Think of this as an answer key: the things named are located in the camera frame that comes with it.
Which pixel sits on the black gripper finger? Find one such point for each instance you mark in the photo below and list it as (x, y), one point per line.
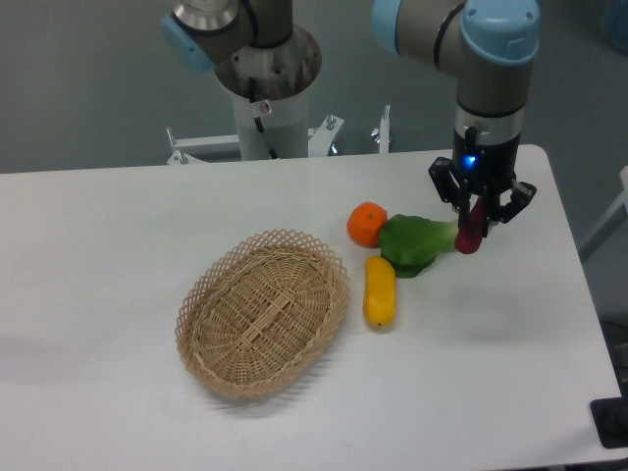
(520, 196)
(451, 179)

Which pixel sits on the black device at table edge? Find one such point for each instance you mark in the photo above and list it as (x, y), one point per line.
(610, 418)

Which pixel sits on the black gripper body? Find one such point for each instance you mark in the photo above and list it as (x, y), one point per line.
(492, 166)

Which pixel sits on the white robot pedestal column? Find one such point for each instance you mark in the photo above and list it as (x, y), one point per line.
(270, 129)

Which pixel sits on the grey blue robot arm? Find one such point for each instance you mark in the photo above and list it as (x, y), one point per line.
(267, 63)

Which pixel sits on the white metal base frame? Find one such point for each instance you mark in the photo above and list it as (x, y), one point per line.
(321, 143)

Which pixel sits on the orange tangerine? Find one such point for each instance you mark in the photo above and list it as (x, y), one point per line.
(365, 223)

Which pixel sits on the yellow mango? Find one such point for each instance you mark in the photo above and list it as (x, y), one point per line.
(379, 300)

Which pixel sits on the woven wicker basket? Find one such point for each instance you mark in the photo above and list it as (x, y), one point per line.
(262, 314)

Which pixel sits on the green leafy vegetable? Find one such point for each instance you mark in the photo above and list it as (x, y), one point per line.
(411, 244)

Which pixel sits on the purple sweet potato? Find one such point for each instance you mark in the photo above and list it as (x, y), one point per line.
(471, 233)

